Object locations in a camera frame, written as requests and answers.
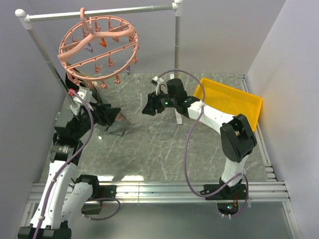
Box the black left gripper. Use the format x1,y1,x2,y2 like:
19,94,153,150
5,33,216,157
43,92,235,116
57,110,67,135
73,101,121,139

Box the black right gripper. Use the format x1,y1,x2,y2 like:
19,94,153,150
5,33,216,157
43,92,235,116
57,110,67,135
142,89,177,117

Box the grey striped boxer underwear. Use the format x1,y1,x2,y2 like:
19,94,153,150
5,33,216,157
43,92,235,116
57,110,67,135
90,86,131,136

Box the pink round clip hanger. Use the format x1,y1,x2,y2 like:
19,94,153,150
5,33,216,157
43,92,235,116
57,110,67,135
59,19,138,87

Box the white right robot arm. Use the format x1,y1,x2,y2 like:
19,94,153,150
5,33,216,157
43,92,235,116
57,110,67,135
142,77,257,199

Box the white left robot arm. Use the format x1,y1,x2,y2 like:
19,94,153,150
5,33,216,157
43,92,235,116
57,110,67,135
17,103,121,239

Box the black underwear white waistband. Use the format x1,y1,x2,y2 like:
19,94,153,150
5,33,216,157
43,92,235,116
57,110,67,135
65,73,88,91

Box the yellow plastic tray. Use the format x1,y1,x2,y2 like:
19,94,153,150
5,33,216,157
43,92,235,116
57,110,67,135
193,78,263,131

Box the silver clothes rack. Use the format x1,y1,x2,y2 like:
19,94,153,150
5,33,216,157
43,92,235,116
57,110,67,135
14,0,184,125

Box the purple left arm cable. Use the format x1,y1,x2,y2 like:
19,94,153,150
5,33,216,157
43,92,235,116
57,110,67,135
32,91,122,239

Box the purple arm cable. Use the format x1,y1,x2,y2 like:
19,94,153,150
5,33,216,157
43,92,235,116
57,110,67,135
156,69,250,217
32,91,122,239

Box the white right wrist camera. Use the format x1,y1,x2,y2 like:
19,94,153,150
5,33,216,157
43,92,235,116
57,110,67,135
151,76,164,95

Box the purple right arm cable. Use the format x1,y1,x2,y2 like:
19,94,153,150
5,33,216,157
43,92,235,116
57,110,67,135
156,69,250,217

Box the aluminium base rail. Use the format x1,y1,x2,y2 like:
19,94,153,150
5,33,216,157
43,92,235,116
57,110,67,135
27,181,291,204

